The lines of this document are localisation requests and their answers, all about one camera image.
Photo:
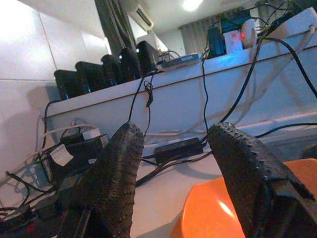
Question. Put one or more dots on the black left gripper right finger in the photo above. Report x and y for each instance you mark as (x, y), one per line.
(247, 173)

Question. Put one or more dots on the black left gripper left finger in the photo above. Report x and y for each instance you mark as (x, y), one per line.
(114, 178)

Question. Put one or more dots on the orange plastic bowl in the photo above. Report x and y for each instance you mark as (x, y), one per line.
(205, 213)

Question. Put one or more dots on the black charger block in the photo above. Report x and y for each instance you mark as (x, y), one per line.
(81, 148)

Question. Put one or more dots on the black power adapter brick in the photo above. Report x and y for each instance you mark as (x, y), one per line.
(178, 148)

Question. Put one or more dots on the black power strip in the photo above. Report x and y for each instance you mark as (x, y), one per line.
(24, 223)

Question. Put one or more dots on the black battery pack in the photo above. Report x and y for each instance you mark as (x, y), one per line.
(130, 63)
(146, 57)
(112, 69)
(91, 74)
(69, 84)

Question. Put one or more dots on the dark blue box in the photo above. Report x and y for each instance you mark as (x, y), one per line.
(216, 42)

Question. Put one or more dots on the white device with red light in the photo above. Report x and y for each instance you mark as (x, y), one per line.
(248, 32)

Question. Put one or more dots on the grey curtain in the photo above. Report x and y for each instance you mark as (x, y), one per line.
(195, 37)

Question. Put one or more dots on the dark curtain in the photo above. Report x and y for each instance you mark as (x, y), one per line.
(114, 24)

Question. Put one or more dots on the white air conditioner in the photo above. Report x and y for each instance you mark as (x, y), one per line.
(143, 16)

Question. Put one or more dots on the round ceiling light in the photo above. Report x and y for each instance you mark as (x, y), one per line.
(192, 5)

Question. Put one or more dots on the white wall ledge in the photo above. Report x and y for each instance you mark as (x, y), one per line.
(178, 99)

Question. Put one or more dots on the grey network switch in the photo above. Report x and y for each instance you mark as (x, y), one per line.
(178, 60)

